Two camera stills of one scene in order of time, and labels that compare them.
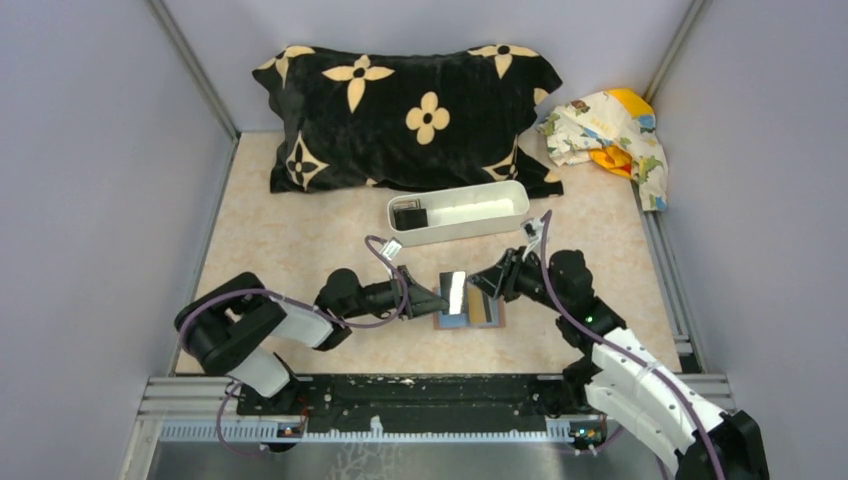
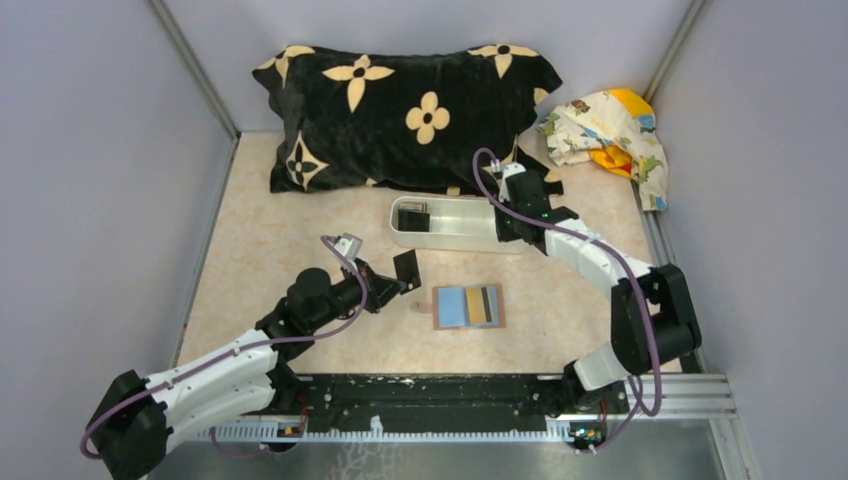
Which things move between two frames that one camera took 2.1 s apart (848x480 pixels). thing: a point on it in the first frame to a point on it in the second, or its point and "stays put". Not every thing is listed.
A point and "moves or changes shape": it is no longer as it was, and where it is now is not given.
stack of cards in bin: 408,215 stays put
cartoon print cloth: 617,128 stays put
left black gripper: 419,301 to 379,290
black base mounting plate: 419,402 stays put
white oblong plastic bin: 436,214 moves or changes shape
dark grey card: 445,284 moves or changes shape
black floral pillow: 351,118 stays put
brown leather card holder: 461,321 stays put
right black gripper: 501,279 to 503,233
